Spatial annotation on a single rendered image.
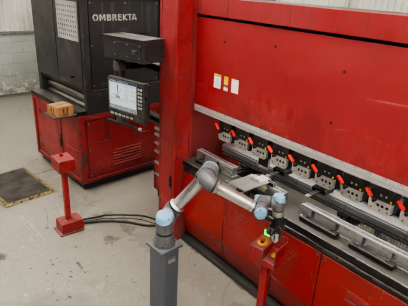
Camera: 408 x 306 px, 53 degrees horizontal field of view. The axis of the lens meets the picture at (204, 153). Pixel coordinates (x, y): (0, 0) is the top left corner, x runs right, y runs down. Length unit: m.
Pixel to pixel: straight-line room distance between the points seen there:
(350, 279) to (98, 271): 2.13
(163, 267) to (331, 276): 1.12
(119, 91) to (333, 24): 1.93
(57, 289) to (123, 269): 0.57
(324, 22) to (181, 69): 1.35
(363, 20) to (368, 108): 0.49
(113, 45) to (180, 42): 0.60
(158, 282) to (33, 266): 1.50
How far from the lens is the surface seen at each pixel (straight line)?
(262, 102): 3.10
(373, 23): 2.54
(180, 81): 3.57
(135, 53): 3.55
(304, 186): 3.36
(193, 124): 3.78
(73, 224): 4.41
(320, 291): 3.10
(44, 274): 3.97
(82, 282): 3.82
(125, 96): 3.69
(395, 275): 2.76
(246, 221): 3.36
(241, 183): 3.18
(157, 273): 2.90
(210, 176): 2.52
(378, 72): 2.55
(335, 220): 2.96
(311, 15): 2.77
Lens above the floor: 2.41
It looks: 23 degrees down
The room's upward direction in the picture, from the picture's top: 3 degrees clockwise
